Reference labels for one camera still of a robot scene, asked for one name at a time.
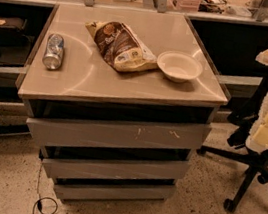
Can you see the black office chair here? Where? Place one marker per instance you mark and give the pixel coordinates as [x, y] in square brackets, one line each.
[257, 162]

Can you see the white paper bowl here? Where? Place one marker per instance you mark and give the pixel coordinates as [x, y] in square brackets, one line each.
[179, 67]

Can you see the grey drawer cabinet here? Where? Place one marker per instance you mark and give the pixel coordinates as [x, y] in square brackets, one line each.
[86, 88]

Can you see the grey drawer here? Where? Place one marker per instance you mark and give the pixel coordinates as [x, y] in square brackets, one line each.
[104, 192]
[62, 132]
[115, 169]

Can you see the brown chip bag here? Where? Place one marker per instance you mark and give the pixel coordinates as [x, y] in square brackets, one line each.
[120, 47]

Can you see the silver soda can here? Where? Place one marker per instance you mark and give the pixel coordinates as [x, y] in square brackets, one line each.
[53, 54]

